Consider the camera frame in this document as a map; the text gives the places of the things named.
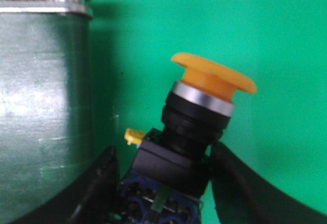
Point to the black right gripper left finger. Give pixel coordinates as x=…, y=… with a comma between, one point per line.
x=88, y=199

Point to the green conveyor belt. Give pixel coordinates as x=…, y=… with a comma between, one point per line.
x=281, y=44

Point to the yellow mushroom push button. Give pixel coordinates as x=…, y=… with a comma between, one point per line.
x=170, y=171

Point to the shiny metal conveyor roller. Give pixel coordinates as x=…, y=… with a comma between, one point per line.
x=46, y=134

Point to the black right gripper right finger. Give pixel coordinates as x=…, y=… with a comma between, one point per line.
x=243, y=196

